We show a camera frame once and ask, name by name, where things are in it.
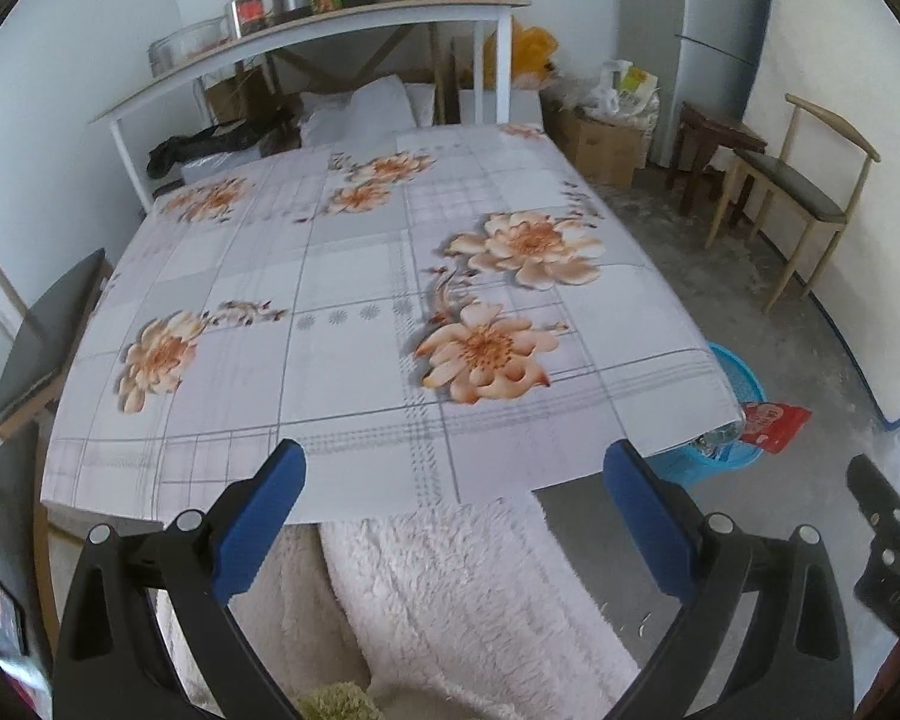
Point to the cardboard box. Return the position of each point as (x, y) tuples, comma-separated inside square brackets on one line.
[(600, 146)]

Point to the brown wooden stool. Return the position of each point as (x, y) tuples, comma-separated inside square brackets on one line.
[(720, 124)]

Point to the yellow bag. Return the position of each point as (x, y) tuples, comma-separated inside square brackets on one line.
[(529, 52)]

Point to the white plastic bag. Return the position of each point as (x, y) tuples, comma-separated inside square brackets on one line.
[(622, 86)]

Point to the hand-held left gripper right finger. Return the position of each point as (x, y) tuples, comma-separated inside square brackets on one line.
[(649, 521)]

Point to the blue plastic basket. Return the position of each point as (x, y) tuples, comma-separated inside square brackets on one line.
[(742, 382)]

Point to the upright mattress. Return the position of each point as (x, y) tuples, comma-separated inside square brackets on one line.
[(855, 52)]

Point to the clear bottle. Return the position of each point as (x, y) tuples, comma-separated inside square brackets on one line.
[(231, 19)]

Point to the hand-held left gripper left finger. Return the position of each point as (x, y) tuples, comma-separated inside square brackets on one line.
[(262, 517)]

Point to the red jar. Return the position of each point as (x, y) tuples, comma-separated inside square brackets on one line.
[(247, 11)]

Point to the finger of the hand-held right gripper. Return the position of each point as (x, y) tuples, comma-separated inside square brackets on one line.
[(877, 491)]

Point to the white pillow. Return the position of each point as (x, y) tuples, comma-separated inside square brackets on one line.
[(367, 109)]

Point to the wooden chair dark seat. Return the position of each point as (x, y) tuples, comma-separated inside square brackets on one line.
[(45, 330), (787, 180)]

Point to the white fluffy robe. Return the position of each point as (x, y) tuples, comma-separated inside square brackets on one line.
[(450, 600)]

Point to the red snack bag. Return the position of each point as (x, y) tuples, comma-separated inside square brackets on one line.
[(776, 424)]

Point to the white desk wooden top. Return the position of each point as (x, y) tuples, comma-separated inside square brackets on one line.
[(307, 30)]

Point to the grey fridge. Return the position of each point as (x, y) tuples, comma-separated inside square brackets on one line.
[(712, 15)]

